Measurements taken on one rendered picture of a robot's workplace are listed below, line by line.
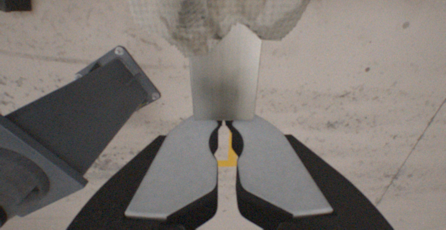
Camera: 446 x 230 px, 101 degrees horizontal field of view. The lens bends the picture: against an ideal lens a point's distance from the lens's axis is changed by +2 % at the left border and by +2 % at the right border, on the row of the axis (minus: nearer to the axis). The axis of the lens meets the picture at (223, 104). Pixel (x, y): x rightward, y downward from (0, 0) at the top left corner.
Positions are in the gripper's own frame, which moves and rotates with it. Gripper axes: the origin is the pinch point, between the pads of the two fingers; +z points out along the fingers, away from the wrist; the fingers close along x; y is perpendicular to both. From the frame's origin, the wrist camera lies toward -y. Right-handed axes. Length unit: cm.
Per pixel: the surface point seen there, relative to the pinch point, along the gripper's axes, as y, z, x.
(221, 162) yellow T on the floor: 88, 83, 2
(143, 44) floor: 10, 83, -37
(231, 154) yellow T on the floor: 81, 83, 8
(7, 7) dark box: -5, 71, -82
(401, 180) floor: 109, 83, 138
